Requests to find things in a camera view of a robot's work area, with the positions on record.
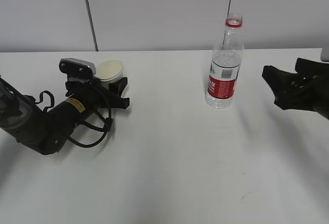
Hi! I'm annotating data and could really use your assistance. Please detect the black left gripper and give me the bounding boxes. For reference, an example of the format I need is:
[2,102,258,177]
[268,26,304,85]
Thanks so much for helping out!
[64,77,130,111]

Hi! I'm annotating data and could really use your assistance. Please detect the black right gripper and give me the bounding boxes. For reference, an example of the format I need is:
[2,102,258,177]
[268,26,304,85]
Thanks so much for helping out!
[262,58,328,119]

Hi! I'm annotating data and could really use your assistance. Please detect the white paper cup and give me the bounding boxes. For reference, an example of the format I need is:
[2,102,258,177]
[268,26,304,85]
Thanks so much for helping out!
[95,60,123,89]

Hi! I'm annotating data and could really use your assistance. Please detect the clear plastic water bottle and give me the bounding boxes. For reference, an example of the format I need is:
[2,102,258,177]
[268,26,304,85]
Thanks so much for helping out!
[205,13,244,109]

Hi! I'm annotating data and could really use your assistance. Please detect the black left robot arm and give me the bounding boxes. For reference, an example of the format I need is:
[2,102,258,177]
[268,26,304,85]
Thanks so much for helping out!
[1,77,130,155]

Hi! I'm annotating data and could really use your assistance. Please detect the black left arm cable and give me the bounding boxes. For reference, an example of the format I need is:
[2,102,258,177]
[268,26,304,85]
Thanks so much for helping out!
[34,82,113,148]

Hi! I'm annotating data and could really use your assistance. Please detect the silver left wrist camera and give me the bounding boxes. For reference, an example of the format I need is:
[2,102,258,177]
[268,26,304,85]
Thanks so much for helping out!
[59,58,96,80]

